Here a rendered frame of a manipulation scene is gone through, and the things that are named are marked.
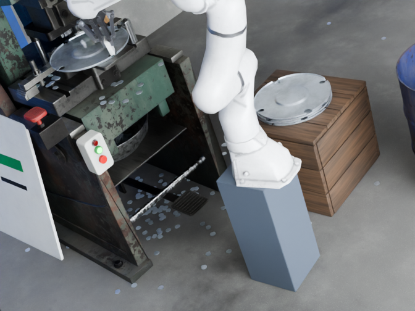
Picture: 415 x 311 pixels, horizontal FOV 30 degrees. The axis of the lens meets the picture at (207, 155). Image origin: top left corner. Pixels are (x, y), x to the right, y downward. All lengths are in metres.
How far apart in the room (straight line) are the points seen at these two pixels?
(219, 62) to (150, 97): 0.70
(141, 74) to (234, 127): 0.58
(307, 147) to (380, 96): 0.83
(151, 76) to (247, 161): 0.62
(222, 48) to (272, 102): 0.77
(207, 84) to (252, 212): 0.49
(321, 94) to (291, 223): 0.55
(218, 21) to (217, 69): 0.15
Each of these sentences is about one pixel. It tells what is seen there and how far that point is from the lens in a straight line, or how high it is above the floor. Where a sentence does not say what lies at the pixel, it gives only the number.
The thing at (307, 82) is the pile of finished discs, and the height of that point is 0.38.
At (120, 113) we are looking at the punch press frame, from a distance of 2.73.
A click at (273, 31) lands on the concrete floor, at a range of 4.16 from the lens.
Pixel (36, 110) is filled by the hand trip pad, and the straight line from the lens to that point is 2.54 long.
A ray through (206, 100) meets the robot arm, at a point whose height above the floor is 0.80.
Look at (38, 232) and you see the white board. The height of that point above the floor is 0.09.
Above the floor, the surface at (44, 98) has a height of 0.70.
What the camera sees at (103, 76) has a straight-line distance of 2.73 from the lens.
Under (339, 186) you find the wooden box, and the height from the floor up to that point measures 0.08.
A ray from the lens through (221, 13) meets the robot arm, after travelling 2.06.
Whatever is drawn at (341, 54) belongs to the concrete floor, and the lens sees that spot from 3.80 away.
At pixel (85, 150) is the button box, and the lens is 2.54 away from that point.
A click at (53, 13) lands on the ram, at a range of 2.69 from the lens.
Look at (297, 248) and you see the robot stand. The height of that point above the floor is 0.14.
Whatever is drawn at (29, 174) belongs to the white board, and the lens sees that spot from 3.02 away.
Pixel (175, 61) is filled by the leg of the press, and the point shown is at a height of 0.62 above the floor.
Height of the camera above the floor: 1.89
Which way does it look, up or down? 34 degrees down
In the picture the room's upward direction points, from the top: 20 degrees counter-clockwise
